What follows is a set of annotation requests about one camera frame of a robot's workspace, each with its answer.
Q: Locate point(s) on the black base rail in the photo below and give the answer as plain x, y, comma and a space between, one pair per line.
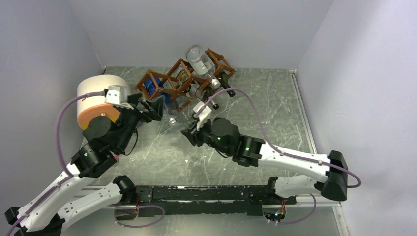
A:
192, 200

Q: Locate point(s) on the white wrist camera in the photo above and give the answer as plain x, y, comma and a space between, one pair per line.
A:
202, 113
117, 96

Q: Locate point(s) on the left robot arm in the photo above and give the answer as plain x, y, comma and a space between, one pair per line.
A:
55, 208

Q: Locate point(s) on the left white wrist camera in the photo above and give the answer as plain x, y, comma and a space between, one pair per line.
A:
117, 96

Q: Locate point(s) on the clear glass bottle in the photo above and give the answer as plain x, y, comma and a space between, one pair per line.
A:
176, 117

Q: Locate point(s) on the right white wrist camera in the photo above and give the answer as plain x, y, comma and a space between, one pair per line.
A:
202, 113

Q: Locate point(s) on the clear round bottle red label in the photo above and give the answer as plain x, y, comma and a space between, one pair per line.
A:
202, 64

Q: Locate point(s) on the blue square bottle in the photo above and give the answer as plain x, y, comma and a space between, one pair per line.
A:
151, 89

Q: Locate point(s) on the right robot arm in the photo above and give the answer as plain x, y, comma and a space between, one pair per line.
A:
316, 173

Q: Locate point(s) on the brown wooden wine rack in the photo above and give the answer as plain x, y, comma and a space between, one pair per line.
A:
170, 82

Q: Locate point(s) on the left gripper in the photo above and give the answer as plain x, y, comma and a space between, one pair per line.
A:
155, 106

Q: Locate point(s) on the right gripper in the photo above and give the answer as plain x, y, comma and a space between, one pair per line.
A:
194, 135

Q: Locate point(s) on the dark wine bottle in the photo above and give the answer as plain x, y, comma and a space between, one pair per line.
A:
224, 80

